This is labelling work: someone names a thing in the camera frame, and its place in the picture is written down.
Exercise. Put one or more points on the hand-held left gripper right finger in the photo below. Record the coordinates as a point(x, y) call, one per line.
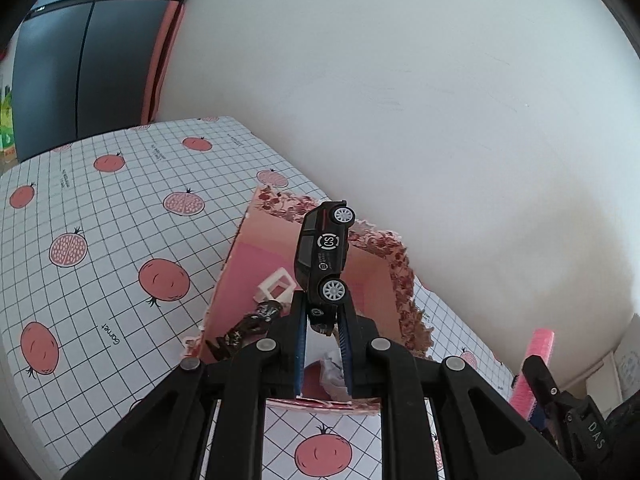
point(345, 355)

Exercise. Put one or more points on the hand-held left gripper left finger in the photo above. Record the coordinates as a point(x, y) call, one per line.
point(300, 345)

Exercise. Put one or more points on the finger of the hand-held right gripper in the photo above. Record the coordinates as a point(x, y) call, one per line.
point(540, 375)
point(540, 415)

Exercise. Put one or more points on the white tissue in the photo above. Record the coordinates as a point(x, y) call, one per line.
point(332, 377)

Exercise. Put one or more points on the pink hair roller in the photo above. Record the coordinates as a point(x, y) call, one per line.
point(537, 345)

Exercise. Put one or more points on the black gold robot figure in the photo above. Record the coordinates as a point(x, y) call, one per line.
point(245, 330)

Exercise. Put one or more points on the white plastic clip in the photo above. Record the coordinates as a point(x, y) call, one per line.
point(263, 288)

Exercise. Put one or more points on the red floral cardboard box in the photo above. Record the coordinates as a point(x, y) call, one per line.
point(370, 270)

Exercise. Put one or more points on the black toy car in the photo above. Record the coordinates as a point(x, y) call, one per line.
point(320, 255)

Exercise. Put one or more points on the person's right forearm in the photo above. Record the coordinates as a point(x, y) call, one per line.
point(625, 420)

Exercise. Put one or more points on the checked pomegranate print desktop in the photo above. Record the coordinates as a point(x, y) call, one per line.
point(100, 210)

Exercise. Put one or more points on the cream wooden shelf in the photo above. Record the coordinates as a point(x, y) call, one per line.
point(600, 385)

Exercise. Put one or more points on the white printed bag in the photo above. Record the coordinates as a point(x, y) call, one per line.
point(627, 365)

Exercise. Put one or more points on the pink flat board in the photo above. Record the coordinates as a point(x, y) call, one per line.
point(160, 60)

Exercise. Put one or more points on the dark grey refrigerator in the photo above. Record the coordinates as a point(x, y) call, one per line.
point(100, 60)

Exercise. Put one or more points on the green packet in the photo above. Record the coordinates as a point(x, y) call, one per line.
point(6, 125)

